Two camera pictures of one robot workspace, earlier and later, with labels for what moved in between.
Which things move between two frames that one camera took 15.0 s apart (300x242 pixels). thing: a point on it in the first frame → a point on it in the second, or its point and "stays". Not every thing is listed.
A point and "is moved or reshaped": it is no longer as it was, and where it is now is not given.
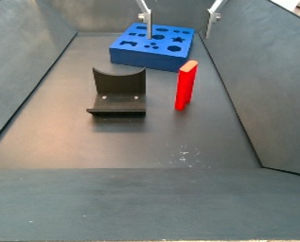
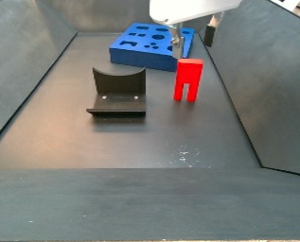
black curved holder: [119, 95] stays
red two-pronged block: [186, 78] is moved or reshaped
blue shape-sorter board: [166, 51] stays
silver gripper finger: [147, 18] → [172, 11]
